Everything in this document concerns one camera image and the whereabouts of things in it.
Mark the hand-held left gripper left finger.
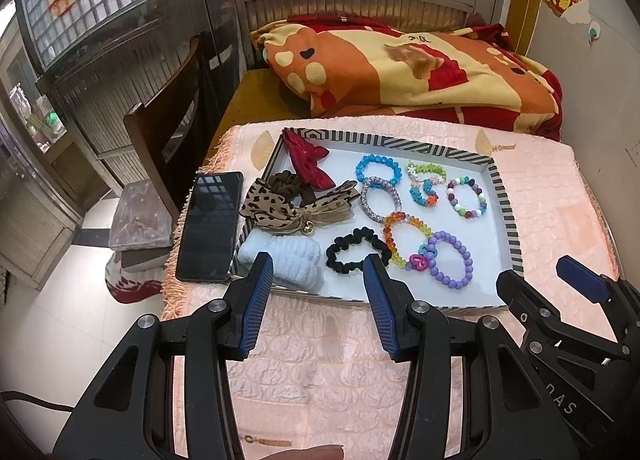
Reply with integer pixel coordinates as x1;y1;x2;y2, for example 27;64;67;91
52;251;276;460

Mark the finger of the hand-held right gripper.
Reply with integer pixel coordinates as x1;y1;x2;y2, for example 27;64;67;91
496;270;626;362
556;255;640;326

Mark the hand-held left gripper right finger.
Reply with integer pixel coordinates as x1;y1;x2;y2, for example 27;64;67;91
362;254;581;460

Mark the leopard print hair bow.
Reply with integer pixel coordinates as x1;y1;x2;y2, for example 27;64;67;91
239;179;361;240

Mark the brown scrunchie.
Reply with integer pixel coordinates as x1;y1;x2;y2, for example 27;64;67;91
265;170;311;201

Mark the striped rim white tray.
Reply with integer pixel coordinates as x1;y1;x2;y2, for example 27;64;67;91
229;127;523;316

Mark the person's left hand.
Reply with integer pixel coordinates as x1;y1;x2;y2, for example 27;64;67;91
257;444;347;460

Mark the light blue fluffy headband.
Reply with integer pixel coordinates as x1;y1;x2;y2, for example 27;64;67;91
237;232;323;296

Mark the black scrunchie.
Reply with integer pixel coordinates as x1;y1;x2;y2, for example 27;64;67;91
326;227;393;276

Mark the black smartphone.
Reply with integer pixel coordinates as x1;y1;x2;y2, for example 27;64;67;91
175;171;245;284

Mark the pink embossed mat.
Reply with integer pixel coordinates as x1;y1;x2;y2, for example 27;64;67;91
160;112;621;460

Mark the floral patterned cloth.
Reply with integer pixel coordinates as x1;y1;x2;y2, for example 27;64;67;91
104;257;168;306

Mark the mottled seat cushion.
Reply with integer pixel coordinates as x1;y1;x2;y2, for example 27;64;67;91
109;179;177;252

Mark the red hair bow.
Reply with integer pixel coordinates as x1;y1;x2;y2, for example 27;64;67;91
281;129;337;189

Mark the dark wooden chair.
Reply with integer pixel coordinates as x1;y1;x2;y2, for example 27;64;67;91
107;32;223;271

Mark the orange red printed blanket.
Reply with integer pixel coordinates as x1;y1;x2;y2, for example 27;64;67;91
248;15;563;141

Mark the glass display cabinet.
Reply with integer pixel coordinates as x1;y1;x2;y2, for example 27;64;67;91
0;55;86;286

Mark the orange yellow crystal bracelet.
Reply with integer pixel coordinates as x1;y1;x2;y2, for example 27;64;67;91
382;211;433;271

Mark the lilac bead bracelet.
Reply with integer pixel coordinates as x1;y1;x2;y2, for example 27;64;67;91
426;231;474;289

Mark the blue orange bead bracelet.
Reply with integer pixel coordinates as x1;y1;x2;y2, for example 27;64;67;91
409;177;440;208

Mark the white purple bead bracelet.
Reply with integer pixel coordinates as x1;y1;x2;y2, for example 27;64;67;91
445;177;488;221

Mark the green flower bead bracelet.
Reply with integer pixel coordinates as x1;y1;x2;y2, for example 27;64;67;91
406;161;447;186

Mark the black cable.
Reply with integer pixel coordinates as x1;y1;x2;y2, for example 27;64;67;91
0;390;76;415

